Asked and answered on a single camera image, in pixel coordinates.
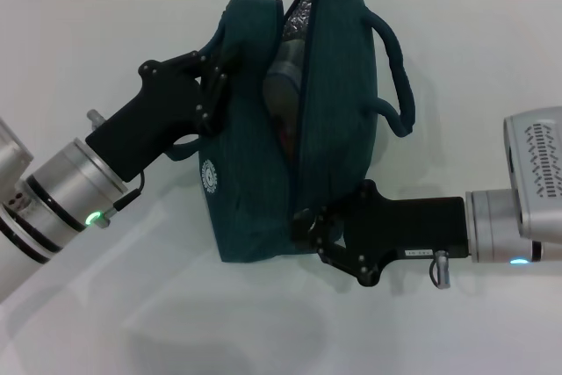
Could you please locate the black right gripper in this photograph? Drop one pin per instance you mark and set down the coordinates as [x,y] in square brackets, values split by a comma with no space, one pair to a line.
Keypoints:
[408,228]

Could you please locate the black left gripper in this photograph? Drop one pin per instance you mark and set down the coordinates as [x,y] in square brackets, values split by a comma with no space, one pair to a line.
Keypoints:
[153,120]

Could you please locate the clear blue-rimmed lunch box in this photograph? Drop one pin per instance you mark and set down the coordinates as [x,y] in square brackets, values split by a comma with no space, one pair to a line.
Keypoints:
[287,67]

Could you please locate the dark teal insulated lunch bag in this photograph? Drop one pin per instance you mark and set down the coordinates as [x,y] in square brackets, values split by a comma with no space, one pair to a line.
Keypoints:
[338,129]

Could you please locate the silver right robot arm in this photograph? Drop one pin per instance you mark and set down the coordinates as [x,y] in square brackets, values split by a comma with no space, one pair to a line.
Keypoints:
[492,228]

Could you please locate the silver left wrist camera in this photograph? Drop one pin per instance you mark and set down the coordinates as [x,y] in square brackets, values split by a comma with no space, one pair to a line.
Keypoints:
[13,142]

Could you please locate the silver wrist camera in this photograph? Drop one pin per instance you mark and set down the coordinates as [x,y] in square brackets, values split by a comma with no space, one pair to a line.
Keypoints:
[13,142]
[535,164]

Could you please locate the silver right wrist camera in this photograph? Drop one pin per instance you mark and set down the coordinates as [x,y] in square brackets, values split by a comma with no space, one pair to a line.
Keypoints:
[535,164]

